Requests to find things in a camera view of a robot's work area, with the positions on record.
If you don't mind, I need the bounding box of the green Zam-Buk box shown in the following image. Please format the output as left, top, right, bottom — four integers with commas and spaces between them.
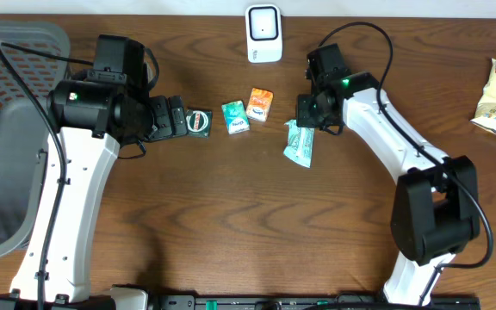
186, 109, 213, 138

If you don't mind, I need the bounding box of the teal wrapper pack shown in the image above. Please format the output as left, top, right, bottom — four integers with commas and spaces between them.
283, 120, 314, 168

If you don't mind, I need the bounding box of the teal tissue pack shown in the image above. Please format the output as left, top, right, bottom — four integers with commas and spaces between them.
221, 101, 250, 134

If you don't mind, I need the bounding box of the orange tissue pack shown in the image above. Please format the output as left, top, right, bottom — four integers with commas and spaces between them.
245, 88, 274, 122

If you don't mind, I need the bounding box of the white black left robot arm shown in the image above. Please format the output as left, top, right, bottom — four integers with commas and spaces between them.
0, 35, 188, 310

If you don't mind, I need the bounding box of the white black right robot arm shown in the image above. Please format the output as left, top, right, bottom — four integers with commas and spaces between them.
296, 44, 480, 306

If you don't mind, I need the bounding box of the white barcode scanner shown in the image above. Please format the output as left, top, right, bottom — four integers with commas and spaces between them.
245, 4, 283, 64

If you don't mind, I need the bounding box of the grey plastic mesh basket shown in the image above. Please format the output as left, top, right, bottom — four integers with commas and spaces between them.
0, 21, 71, 257

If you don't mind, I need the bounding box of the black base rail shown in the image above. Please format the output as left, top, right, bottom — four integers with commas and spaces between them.
148, 294, 482, 310

